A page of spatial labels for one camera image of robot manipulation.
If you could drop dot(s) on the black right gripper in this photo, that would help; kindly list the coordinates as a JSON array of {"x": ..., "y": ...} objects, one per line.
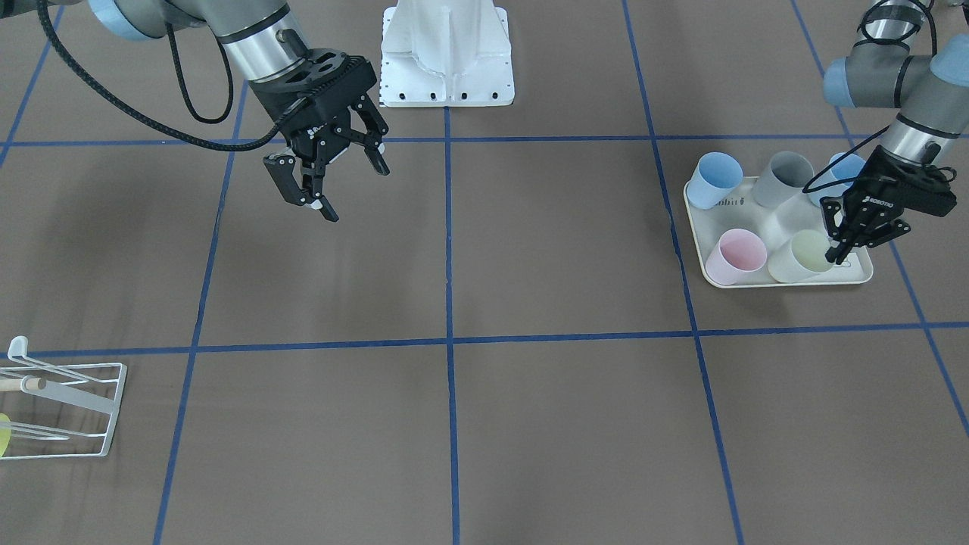
[{"x": 291, "y": 111}]

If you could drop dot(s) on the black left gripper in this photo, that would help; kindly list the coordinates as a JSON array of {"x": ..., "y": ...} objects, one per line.
[{"x": 878, "y": 200}]

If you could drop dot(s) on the cream white plastic cup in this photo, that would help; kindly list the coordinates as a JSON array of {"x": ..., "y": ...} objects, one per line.
[{"x": 800, "y": 258}]

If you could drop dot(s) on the pink plastic cup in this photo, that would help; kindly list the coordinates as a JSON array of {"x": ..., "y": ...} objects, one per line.
[{"x": 738, "y": 254}]

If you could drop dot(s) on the yellow plastic cup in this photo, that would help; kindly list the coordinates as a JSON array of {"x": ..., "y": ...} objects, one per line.
[{"x": 5, "y": 433}]

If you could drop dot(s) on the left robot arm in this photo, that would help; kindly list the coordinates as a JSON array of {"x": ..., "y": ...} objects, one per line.
[{"x": 930, "y": 96}]

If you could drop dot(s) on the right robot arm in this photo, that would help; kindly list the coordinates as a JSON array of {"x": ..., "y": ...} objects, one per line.
[{"x": 261, "y": 39}]

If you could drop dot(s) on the light blue cup back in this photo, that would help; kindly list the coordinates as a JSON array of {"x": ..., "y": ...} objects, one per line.
[{"x": 841, "y": 171}]

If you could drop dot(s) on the light blue cup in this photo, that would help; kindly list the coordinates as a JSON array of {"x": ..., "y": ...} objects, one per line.
[
  {"x": 841, "y": 171},
  {"x": 715, "y": 177}
]

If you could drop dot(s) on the grey plastic cup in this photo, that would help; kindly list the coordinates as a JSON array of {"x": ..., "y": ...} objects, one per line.
[{"x": 784, "y": 176}]

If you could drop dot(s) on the light blue cup front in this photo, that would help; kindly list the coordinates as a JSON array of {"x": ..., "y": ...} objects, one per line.
[{"x": 715, "y": 177}]

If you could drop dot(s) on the wooden rack dowel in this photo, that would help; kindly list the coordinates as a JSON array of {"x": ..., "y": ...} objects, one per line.
[{"x": 23, "y": 384}]

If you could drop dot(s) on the cream serving tray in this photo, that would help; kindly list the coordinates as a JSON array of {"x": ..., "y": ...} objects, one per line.
[{"x": 774, "y": 226}]

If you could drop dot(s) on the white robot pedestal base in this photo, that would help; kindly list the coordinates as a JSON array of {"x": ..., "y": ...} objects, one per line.
[{"x": 446, "y": 54}]

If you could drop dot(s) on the white wire cup rack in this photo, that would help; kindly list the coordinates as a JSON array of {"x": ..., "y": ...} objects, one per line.
[{"x": 75, "y": 416}]

